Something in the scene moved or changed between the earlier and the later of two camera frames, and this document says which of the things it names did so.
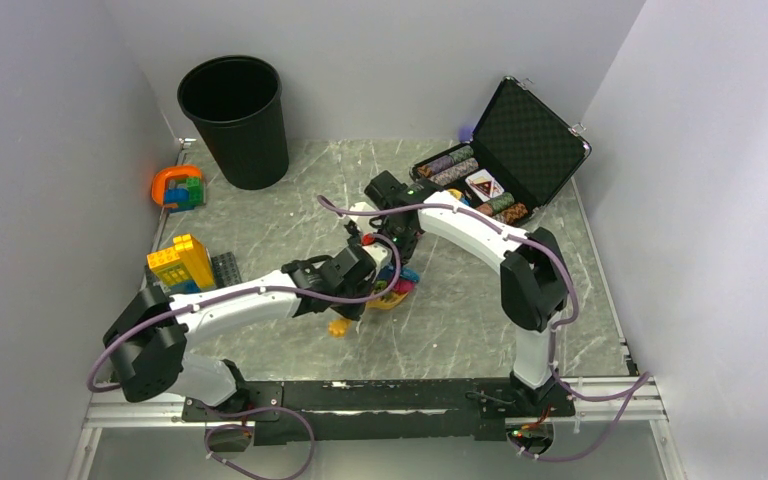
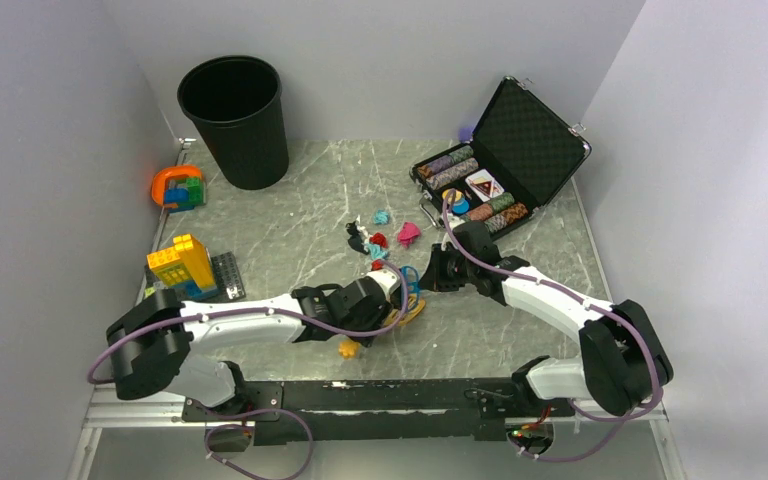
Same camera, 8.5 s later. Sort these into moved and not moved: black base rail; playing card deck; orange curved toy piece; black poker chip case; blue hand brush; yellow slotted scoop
Moved: blue hand brush; yellow slotted scoop
Not moved: black base rail; playing card deck; orange curved toy piece; black poker chip case
